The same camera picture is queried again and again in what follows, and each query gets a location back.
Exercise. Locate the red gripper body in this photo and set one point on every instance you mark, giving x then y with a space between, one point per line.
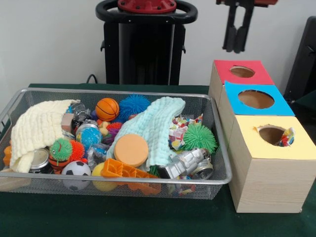
265 2

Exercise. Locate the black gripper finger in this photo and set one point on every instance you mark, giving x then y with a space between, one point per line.
230 34
243 34

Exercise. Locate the multicolour spotted cloth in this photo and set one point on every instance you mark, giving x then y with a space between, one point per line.
287 139

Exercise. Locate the wooden box with three holes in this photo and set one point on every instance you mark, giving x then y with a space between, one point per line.
266 182

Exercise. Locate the clear mesh bin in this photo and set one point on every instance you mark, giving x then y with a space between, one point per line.
214 190

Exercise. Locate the green spiky ball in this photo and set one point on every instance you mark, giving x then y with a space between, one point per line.
198 138

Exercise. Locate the blue spiky ball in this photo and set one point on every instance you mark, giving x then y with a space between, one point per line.
133 106

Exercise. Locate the light blue cloth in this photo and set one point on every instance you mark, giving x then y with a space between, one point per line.
148 123

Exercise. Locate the silver robot toy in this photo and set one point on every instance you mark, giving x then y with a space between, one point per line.
185 160

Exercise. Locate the small orange basketball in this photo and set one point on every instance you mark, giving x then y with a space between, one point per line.
107 109

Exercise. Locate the tan toy burger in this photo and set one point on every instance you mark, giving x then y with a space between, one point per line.
130 150

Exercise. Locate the blue globe ball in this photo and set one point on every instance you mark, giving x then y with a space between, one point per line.
90 137

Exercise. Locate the orange plastic block toy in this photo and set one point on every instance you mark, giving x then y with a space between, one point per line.
118 170

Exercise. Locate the small soccer ball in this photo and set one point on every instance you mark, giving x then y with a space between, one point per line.
75 169

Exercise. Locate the dark green table cloth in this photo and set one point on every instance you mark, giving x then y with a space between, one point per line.
123 217

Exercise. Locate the cream white cloth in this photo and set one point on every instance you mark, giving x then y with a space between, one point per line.
34 126

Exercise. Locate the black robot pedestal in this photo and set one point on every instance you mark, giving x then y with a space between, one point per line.
145 49

